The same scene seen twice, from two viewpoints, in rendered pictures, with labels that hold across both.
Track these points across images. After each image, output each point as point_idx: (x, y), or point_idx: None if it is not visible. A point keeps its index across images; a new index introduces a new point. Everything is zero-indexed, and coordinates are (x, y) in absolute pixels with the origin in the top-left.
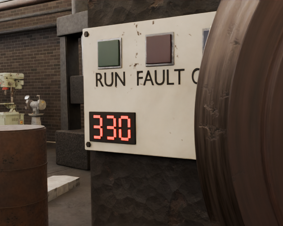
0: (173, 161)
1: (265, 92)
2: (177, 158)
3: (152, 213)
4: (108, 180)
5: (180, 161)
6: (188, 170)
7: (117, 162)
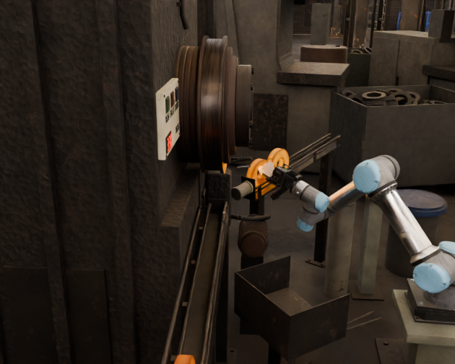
0: None
1: (229, 107)
2: None
3: (165, 178)
4: (160, 172)
5: None
6: None
7: (161, 161)
